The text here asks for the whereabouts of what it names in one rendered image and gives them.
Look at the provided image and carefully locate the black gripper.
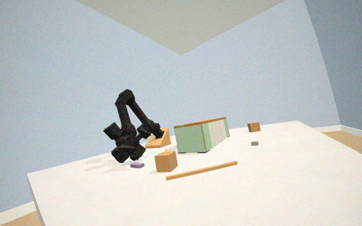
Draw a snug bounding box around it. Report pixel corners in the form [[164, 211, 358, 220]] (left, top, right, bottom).
[[111, 124, 151, 163]]

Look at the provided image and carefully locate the tan wooden stick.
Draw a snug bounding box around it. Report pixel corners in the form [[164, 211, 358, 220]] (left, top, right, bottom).
[[165, 161, 238, 181]]

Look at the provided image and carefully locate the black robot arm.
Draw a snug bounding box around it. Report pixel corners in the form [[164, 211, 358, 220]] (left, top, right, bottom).
[[103, 89, 165, 161]]

